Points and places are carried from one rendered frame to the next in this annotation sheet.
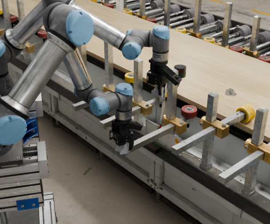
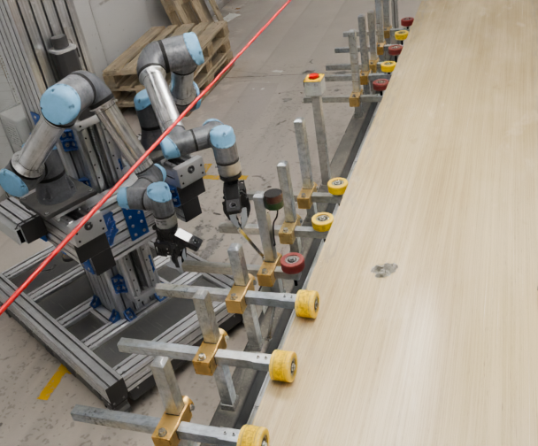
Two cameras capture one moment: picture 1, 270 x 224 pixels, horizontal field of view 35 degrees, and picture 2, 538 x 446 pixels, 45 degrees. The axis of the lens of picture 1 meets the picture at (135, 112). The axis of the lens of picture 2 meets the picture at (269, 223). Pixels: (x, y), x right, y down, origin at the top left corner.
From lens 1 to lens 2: 2.16 m
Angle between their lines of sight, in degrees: 55
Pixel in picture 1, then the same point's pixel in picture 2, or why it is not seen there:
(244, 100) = (375, 291)
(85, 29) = (58, 108)
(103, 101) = (123, 194)
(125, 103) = (149, 207)
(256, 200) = (219, 418)
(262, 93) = (420, 298)
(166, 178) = not seen: hidden behind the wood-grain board
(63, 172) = not seen: hidden behind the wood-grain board
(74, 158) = not seen: hidden behind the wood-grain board
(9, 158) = (42, 211)
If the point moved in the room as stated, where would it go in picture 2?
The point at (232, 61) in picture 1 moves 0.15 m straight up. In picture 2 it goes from (508, 227) to (511, 188)
